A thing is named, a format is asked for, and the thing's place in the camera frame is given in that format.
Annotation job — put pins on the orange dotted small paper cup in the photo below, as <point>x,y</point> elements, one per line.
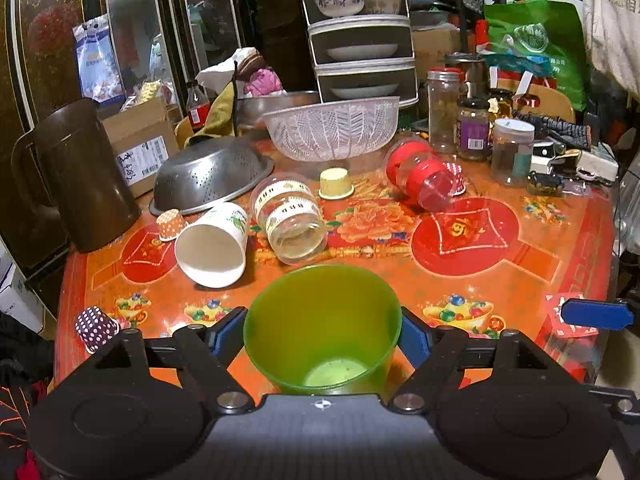
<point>169,224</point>

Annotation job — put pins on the red dotted small paper cup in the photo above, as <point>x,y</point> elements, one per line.
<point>456,177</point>

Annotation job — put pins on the green plastic cup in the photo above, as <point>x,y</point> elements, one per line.
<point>320,310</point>

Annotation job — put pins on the white paper cup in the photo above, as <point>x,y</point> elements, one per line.
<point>212,250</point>

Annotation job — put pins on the small black gold dish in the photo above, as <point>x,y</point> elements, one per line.
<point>545,184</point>

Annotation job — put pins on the blue white snack bag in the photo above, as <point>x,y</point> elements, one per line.
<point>97,62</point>

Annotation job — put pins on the metal colander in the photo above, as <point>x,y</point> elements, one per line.
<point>210,172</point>

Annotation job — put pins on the tall glass jar red lid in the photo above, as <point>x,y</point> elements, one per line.
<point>443,110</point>

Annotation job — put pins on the yellow cloth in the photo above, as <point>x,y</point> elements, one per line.
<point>220,110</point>

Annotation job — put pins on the green shopping bag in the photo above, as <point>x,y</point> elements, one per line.
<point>537,40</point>

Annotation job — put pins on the white carton box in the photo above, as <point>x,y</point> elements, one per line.
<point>15,287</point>

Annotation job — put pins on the clear glass jar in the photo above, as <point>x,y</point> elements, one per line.
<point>290,215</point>

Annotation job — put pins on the cardboard box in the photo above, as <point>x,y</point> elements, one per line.
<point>142,145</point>

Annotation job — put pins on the red clear plastic jar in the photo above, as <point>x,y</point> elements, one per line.
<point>417,172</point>

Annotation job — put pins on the red drink bottle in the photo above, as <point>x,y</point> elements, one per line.
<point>196,107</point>

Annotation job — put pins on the patterned white bowl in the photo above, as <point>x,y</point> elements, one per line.
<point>340,2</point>

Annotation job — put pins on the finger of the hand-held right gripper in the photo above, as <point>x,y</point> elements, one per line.
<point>625,404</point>
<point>595,313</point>

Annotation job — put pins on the grey tiered dish rack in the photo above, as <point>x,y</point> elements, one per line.
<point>360,27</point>

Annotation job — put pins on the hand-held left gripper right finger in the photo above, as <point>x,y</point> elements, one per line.
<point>413,334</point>

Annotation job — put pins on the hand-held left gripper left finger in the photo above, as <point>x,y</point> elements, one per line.
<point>226,334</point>

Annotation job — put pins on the white printed hanging bag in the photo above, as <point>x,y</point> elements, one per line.
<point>612,20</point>

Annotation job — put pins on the dark jar purple label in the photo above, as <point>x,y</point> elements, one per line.
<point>473,132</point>

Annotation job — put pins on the purple dotted small paper cup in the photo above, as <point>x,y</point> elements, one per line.
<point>95,327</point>

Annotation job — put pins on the white plate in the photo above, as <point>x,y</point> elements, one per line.
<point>364,91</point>
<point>362,52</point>

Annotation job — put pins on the dark clothing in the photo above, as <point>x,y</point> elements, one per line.
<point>17,410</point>

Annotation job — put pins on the floral beige bowl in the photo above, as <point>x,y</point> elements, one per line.
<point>385,4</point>

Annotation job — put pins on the red printed tablecloth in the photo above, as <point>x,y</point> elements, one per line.
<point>465,270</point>

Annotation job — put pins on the small red printed box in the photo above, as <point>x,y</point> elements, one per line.
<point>555,317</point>

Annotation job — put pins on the brown plastic pitcher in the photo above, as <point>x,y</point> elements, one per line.
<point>80,175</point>

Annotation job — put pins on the clear jar white lid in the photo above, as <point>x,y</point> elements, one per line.
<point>511,155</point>

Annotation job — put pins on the glass pot metal frame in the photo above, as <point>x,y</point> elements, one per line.
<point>467,72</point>

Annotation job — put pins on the pink cloth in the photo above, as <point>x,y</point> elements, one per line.
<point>264,82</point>

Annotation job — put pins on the dark striped cloth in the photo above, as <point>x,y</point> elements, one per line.
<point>555,127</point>

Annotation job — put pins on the white plastic basket bowl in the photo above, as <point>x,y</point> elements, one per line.
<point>330,127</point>

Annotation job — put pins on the metal basin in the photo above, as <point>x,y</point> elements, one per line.
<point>250,110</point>

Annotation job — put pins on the yellow small paper cup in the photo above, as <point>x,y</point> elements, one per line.
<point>336,184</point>

